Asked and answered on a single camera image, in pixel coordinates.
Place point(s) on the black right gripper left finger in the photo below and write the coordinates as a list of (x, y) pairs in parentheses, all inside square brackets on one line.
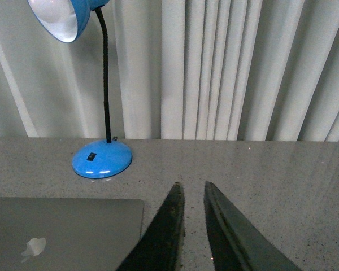
[(161, 245)]

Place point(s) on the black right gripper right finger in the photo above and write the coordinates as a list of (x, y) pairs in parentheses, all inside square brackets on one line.
[(235, 243)]

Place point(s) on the silver laptop with black keyboard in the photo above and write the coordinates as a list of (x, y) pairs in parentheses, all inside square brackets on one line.
[(67, 233)]

